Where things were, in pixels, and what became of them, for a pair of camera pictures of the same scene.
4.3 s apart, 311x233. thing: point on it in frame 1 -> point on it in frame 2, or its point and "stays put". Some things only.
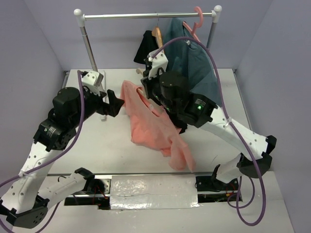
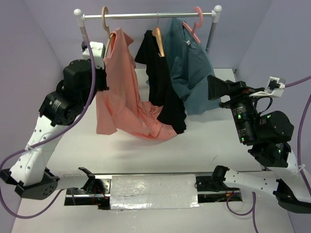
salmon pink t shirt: (152, 126) -> (123, 106)
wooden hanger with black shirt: (157, 32) stays put
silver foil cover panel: (153, 191) stays put
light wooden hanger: (139, 71) -> (107, 26)
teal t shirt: (192, 59) stays put
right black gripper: (146, 82) -> (237, 90)
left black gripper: (112, 109) -> (102, 73)
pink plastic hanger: (192, 32) stays put
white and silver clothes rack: (81, 18) stays put
